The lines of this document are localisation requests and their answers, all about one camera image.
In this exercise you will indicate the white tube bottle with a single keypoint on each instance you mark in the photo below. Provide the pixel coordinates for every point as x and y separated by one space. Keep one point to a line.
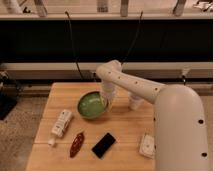
60 126

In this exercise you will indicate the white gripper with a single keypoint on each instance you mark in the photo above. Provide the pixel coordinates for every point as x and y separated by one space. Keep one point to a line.
108 92

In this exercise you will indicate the white paper cup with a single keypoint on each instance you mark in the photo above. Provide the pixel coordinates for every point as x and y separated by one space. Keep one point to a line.
134 101

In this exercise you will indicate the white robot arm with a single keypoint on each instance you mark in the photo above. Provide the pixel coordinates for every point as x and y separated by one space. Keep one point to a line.
180 131

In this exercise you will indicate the black object at left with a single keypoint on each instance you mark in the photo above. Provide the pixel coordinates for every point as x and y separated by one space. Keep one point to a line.
9 91

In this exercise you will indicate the red brown chili pepper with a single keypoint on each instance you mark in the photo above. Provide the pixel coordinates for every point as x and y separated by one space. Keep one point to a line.
77 144

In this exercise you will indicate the white small box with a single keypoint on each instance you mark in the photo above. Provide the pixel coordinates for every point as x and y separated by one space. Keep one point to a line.
147 148

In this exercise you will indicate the green ceramic bowl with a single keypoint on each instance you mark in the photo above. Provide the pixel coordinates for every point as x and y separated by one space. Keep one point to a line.
90 105

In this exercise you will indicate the black smartphone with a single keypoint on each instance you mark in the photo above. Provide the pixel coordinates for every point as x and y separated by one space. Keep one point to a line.
100 148

